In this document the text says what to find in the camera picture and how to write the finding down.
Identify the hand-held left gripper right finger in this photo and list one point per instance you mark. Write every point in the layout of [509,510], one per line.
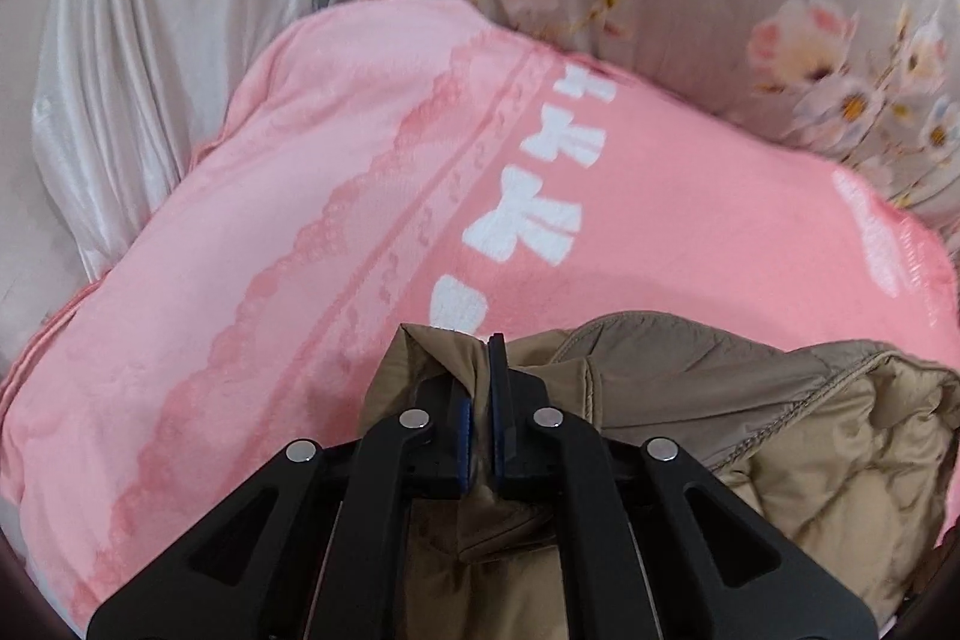
[499,452]

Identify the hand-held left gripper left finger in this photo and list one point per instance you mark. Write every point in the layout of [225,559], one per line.
[465,437]

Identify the tan quilted jacket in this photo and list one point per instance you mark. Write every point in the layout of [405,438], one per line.
[810,445]

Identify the pink bow print blanket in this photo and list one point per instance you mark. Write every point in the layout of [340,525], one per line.
[315,220]

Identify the white satin curtain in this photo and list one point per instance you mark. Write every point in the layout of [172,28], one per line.
[150,48]

